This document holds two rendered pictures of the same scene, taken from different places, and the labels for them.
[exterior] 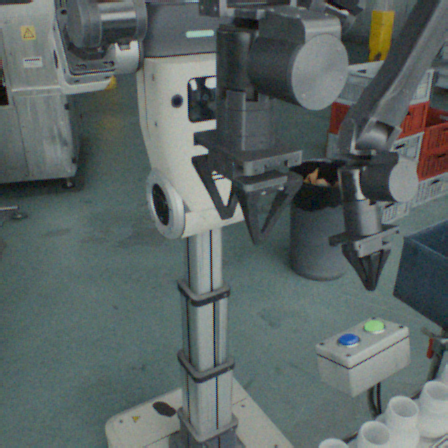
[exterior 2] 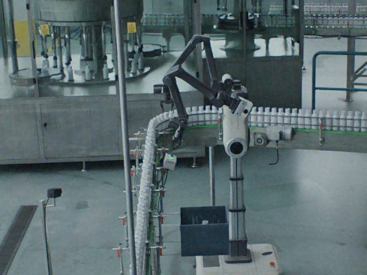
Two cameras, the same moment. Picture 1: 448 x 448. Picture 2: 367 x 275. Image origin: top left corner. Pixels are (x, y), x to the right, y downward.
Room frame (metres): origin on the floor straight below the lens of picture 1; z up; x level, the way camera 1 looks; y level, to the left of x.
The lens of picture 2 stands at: (3.48, -4.75, 2.88)
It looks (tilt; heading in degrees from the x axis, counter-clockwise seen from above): 17 degrees down; 121
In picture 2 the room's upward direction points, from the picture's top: 2 degrees counter-clockwise
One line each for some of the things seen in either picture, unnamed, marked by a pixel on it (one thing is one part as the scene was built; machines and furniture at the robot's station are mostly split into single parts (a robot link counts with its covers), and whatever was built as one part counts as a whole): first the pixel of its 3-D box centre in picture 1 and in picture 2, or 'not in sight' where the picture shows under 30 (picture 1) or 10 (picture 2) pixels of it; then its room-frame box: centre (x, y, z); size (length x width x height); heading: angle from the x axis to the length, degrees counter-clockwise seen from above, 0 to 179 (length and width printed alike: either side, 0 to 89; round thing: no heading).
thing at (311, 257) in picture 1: (323, 221); not in sight; (2.50, -0.59, 0.32); 0.45 x 0.45 x 0.64
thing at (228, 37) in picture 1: (251, 57); (165, 89); (0.44, -0.02, 1.57); 0.07 x 0.06 x 0.07; 32
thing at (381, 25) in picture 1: (380, 37); not in sight; (10.51, -3.34, 0.55); 0.40 x 0.40 x 1.10; 32
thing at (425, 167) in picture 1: (419, 155); not in sight; (3.65, -1.62, 0.33); 0.61 x 0.41 x 0.22; 124
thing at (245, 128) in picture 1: (245, 122); (166, 97); (0.44, -0.02, 1.51); 0.10 x 0.07 x 0.07; 32
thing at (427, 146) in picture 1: (424, 129); not in sight; (3.65, -1.63, 0.55); 0.61 x 0.41 x 0.22; 124
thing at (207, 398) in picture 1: (207, 404); (237, 230); (0.98, 0.05, 0.49); 0.13 x 0.13 x 0.40; 31
